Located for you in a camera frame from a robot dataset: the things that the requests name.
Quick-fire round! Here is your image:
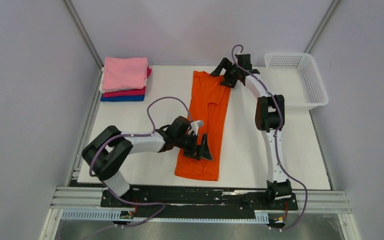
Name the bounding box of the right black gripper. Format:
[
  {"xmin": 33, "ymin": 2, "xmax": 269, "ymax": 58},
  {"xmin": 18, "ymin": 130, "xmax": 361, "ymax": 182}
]
[{"xmin": 212, "ymin": 58, "xmax": 243, "ymax": 89}]

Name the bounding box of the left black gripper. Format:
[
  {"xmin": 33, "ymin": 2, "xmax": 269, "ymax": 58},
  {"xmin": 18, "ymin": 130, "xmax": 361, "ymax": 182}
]
[{"xmin": 175, "ymin": 133, "xmax": 212, "ymax": 162}]

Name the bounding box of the orange t-shirt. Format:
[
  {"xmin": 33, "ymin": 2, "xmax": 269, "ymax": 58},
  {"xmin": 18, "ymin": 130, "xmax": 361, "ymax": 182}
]
[{"xmin": 174, "ymin": 71, "xmax": 231, "ymax": 181}]

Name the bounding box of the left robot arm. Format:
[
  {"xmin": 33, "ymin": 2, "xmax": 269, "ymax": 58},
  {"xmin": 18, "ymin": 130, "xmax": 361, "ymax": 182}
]
[{"xmin": 81, "ymin": 116, "xmax": 213, "ymax": 207}]

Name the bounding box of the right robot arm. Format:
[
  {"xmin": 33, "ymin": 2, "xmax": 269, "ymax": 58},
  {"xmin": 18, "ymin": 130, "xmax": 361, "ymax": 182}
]
[{"xmin": 210, "ymin": 54, "xmax": 293, "ymax": 209}]

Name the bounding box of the white plastic basket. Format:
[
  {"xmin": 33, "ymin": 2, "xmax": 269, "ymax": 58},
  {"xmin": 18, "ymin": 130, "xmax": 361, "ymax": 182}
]
[{"xmin": 264, "ymin": 52, "xmax": 329, "ymax": 110}]

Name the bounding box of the blue folded t-shirt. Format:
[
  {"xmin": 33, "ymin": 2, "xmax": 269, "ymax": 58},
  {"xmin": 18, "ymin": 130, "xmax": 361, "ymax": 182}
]
[{"xmin": 100, "ymin": 94, "xmax": 145, "ymax": 102}]

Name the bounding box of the magenta folded t-shirt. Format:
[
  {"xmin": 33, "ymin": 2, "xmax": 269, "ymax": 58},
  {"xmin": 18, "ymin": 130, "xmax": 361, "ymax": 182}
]
[{"xmin": 100, "ymin": 64, "xmax": 152, "ymax": 97}]

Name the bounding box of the pink folded t-shirt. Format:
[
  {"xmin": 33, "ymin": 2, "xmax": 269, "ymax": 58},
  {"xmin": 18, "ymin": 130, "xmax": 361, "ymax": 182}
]
[{"xmin": 100, "ymin": 57, "xmax": 149, "ymax": 93}]

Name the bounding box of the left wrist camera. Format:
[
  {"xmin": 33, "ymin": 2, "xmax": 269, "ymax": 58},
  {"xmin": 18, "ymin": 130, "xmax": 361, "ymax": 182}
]
[{"xmin": 187, "ymin": 120, "xmax": 204, "ymax": 136}]

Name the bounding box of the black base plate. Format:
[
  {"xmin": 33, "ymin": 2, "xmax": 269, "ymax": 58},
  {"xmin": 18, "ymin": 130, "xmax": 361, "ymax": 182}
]
[{"xmin": 100, "ymin": 185, "xmax": 299, "ymax": 219}]

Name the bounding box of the right aluminium frame post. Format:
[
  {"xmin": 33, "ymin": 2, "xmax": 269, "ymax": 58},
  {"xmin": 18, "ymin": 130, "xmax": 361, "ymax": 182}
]
[{"xmin": 304, "ymin": 0, "xmax": 342, "ymax": 54}]

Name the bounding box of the aluminium frame post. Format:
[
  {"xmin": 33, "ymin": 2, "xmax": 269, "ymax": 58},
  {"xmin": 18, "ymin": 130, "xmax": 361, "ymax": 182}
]
[
  {"xmin": 62, "ymin": 0, "xmax": 104, "ymax": 68},
  {"xmin": 304, "ymin": 0, "xmax": 342, "ymax": 54}
]

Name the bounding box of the white slotted cable duct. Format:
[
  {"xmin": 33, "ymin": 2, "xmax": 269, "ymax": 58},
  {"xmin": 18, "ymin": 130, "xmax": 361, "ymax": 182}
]
[{"xmin": 60, "ymin": 209, "xmax": 269, "ymax": 224}]

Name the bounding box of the left aluminium frame post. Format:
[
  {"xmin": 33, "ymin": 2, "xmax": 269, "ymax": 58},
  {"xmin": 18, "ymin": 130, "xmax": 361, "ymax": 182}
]
[{"xmin": 62, "ymin": 0, "xmax": 104, "ymax": 68}]

